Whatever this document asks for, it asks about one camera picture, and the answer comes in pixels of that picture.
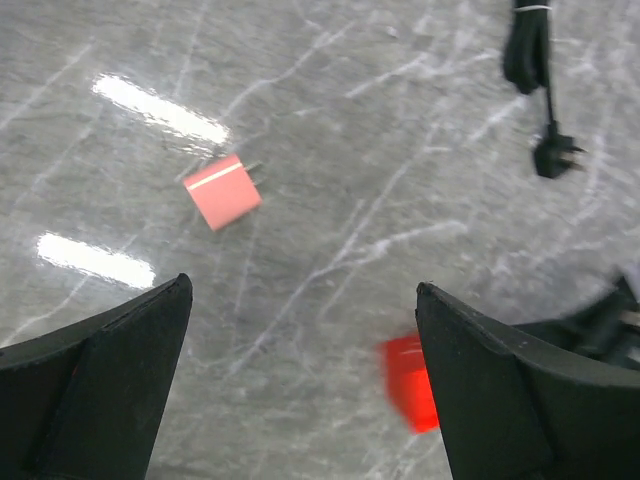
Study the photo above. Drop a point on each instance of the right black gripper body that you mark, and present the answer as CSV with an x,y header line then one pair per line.
x,y
606,330

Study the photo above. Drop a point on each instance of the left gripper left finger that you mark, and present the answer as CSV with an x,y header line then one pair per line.
x,y
86,401

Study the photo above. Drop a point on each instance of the small pink plug adapter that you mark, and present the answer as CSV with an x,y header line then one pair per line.
x,y
223,192

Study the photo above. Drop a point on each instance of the red cube plug adapter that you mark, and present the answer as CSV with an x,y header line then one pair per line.
x,y
407,382

